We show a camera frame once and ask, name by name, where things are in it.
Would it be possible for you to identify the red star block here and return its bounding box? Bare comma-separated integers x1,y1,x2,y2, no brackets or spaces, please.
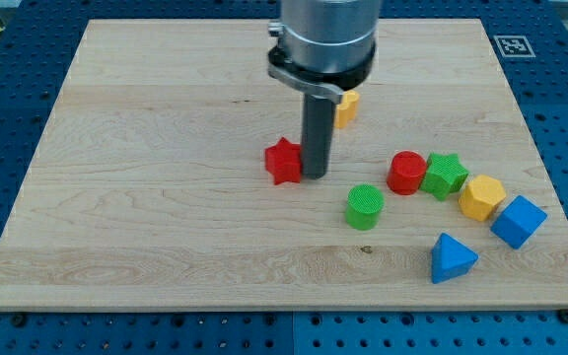
264,137,302,185

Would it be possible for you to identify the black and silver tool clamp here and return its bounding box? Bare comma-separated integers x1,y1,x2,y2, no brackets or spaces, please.
267,22,377,105

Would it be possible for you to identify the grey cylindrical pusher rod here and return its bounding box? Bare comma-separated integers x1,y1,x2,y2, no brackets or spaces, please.
301,94,336,179

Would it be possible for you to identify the yellow hexagon block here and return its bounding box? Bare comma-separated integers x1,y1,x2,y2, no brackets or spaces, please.
459,175,507,222

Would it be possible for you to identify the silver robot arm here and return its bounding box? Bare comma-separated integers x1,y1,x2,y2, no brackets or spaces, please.
267,0,382,179

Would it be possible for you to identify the blue triangle block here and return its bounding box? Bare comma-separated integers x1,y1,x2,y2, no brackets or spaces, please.
431,233,479,284

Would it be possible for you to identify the white fiducial marker tag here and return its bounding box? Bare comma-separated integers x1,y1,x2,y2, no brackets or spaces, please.
494,35,535,58

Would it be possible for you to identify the yellow heart block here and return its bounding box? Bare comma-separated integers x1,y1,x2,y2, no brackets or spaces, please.
334,90,360,128

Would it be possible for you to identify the green cylinder block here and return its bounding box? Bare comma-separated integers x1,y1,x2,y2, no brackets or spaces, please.
345,184,385,231

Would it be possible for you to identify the blue cube block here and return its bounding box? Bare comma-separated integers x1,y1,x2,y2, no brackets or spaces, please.
490,195,547,249

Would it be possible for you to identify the green star block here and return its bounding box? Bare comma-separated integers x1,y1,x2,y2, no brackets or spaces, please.
419,153,469,201

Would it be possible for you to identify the red cylinder block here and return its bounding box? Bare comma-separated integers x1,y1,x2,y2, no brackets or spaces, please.
387,151,427,195

